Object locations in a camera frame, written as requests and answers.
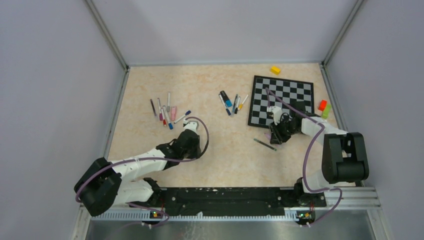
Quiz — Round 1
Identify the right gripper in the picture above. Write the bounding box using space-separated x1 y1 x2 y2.
269 117 300 145

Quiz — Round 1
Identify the green gel pen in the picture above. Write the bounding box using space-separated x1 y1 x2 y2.
253 138 277 151

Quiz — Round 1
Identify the white marker dark blue cap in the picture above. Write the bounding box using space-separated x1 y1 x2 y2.
218 93 231 116

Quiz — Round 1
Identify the pink highlighter pen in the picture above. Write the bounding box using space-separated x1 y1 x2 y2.
264 133 272 140

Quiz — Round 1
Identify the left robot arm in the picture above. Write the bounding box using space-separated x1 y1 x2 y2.
74 129 202 217

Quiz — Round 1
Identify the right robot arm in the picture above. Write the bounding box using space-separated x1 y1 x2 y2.
266 101 369 207

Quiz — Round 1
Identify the white pen grey cap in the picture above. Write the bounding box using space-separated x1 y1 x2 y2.
166 92 171 113

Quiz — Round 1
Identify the black white chessboard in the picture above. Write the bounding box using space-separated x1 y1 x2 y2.
247 75 315 129

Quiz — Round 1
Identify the black marker blue cap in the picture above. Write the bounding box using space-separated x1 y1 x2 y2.
220 90 233 108

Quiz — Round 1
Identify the green curved block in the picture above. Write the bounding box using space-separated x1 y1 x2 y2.
321 104 332 119

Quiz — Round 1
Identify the red block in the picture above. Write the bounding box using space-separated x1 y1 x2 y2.
317 100 328 111

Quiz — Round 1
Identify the yellow block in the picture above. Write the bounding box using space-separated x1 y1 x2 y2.
270 66 281 75

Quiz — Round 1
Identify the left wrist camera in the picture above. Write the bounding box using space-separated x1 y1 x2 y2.
183 120 199 133

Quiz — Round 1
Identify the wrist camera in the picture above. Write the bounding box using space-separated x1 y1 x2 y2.
183 120 199 133
267 106 283 125

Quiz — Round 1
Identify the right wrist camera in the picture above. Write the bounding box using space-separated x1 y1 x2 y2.
267 106 283 125

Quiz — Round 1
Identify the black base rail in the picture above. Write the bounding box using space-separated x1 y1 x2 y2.
144 187 327 217

